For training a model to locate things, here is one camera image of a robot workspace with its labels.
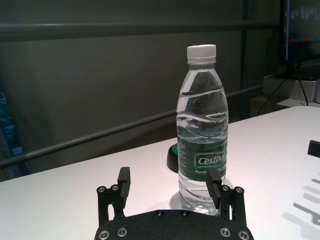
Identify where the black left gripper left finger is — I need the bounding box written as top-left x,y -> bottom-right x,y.
96,166 -> 132,225

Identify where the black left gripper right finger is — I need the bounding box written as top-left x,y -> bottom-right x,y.
204,166 -> 247,223

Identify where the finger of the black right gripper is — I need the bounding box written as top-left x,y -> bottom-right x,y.
307,139 -> 320,159

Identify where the clear water bottle green label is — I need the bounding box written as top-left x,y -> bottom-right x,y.
175,44 -> 230,217

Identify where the green YES button black base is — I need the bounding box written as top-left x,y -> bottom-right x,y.
166,144 -> 180,174

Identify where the white box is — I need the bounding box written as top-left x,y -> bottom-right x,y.
262,74 -> 320,107

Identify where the black computer monitor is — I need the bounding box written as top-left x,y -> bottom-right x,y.
279,0 -> 320,79

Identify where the thick grey horizontal beam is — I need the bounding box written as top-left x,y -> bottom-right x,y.
0,21 -> 281,42

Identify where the thin grey horizontal rail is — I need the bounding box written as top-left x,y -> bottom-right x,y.
0,84 -> 264,169

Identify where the black monitor cable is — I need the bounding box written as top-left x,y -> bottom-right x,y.
297,62 -> 310,106

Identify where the grey vertical post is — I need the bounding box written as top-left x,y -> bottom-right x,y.
240,0 -> 251,121

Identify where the blue vertical post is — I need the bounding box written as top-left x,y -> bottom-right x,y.
0,81 -> 27,177

